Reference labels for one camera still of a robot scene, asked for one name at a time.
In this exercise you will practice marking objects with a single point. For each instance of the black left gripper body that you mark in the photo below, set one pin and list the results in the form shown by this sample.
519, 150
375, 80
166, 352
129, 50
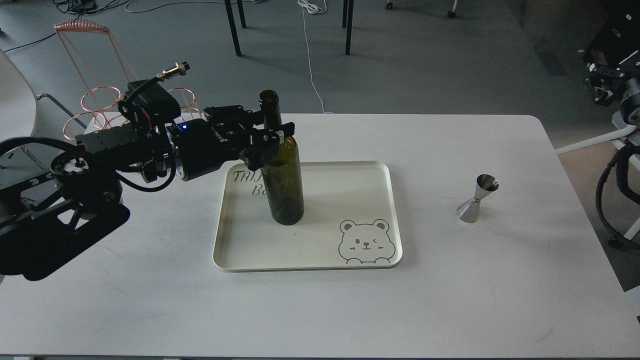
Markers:
202, 147

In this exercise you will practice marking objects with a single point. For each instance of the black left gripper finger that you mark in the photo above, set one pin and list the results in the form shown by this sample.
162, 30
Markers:
263, 145
230, 115

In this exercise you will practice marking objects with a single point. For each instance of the dark green wine bottle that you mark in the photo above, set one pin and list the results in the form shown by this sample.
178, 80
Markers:
282, 175

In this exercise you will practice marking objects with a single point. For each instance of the silver metal jigger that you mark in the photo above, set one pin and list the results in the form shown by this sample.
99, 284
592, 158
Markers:
469, 211

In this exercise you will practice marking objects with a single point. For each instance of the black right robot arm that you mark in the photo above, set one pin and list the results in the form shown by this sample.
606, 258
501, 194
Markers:
618, 81

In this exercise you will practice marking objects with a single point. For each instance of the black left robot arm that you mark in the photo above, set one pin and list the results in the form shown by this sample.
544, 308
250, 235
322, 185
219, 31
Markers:
50, 218

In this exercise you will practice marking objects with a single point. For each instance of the black table legs left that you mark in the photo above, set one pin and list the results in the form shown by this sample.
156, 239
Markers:
232, 23

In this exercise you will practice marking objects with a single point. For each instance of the black table legs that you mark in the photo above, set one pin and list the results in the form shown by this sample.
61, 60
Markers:
232, 23
347, 23

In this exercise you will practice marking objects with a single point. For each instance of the cream bear print tray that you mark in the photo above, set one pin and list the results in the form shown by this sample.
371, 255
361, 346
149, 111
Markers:
349, 222

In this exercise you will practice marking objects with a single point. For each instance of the black table legs right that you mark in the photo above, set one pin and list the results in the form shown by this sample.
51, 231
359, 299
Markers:
347, 23

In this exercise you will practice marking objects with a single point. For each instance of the black box right background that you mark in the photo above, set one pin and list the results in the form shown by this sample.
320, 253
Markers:
617, 40

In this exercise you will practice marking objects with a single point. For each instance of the copper wire bottle rack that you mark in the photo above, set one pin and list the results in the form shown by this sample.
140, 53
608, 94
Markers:
100, 102

